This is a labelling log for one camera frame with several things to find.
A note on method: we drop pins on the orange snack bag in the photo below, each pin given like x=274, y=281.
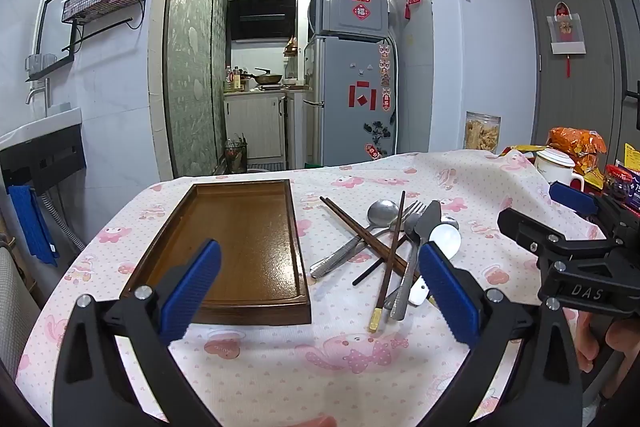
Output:
x=577, y=147

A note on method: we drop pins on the white ceramic spoon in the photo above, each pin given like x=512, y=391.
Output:
x=446, y=239

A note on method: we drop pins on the wok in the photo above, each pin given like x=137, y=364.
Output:
x=267, y=77

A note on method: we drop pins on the black framed mirror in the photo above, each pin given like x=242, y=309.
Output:
x=55, y=22

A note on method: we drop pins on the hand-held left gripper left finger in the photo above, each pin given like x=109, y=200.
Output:
x=192, y=287

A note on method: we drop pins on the grey door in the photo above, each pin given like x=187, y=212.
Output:
x=575, y=72

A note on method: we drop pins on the white lidded mug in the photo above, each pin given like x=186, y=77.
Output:
x=555, y=164

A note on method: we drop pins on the grey appliance with red sticker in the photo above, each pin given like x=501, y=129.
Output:
x=347, y=14

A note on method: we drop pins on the clear snack jar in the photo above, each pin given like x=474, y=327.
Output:
x=482, y=132

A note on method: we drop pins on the brown wooden chopstick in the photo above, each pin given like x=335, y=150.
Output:
x=350, y=217
x=386, y=267
x=367, y=271
x=345, y=220

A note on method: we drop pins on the red and white door ornament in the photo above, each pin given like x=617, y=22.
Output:
x=567, y=29

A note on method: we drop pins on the small trash bin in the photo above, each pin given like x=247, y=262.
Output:
x=235, y=154

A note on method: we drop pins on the blue towel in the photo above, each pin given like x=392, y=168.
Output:
x=32, y=222

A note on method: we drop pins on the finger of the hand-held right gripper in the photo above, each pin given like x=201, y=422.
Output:
x=572, y=198
x=530, y=232

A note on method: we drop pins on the black range hood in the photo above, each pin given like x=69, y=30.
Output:
x=262, y=14

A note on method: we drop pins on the large metal spoon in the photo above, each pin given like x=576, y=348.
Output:
x=382, y=212

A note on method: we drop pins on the dark jar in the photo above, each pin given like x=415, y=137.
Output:
x=620, y=187

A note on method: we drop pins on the white kitchen cabinet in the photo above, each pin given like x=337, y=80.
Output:
x=255, y=122

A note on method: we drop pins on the metal table knife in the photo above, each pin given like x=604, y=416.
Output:
x=430, y=219

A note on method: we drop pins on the white wall sink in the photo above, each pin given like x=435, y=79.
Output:
x=42, y=159

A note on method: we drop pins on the patterned sliding glass door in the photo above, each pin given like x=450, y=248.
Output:
x=192, y=52

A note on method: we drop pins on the person's right hand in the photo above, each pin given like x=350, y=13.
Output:
x=590, y=342

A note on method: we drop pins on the grey chair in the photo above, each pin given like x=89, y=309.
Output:
x=15, y=292

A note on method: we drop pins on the grey refrigerator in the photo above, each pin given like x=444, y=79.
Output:
x=350, y=107

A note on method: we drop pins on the condiment bottles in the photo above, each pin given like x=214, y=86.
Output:
x=234, y=79

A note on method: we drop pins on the metal faucet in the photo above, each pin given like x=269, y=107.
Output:
x=37, y=89

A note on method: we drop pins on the white sink basin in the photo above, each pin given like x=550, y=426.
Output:
x=35, y=123

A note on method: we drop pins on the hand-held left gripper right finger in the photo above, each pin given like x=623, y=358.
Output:
x=447, y=292

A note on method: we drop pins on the brown wooden tray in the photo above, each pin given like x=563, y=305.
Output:
x=240, y=247

